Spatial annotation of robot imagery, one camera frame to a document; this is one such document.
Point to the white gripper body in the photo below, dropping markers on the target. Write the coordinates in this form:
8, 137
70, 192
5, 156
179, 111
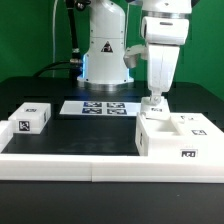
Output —
163, 37

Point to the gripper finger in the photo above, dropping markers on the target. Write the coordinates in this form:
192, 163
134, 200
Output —
155, 99

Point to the white cabinet door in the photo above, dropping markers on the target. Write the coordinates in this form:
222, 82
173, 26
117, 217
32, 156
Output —
194, 124
160, 111

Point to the white cabinet body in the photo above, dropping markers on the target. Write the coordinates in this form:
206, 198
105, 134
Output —
159, 139

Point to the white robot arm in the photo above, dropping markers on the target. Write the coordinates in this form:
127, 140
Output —
103, 62

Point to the white sheet with markers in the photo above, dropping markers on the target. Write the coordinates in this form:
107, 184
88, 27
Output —
100, 108

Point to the small white tagged box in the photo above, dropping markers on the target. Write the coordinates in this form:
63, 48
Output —
30, 118

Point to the white U-shaped fence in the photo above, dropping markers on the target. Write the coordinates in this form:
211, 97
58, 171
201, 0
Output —
103, 168

